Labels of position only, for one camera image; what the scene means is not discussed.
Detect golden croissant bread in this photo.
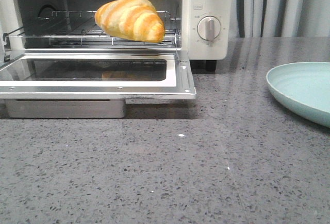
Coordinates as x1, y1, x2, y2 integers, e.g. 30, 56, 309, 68
94, 0, 165, 43

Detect toaster oven glass door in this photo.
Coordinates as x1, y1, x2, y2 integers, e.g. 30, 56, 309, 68
1, 49, 196, 118

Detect lower oven timer knob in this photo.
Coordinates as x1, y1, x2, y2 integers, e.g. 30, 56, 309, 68
197, 16, 221, 41

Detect white Toshiba toaster oven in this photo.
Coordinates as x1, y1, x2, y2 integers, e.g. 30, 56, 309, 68
1, 0, 232, 71

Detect grey curtain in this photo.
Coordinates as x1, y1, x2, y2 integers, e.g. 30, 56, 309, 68
229, 0, 329, 38

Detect light green plate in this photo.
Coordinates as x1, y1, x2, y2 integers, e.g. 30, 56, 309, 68
266, 62, 329, 127

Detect metal wire oven rack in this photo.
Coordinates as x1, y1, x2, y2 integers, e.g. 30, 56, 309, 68
3, 11, 181, 49

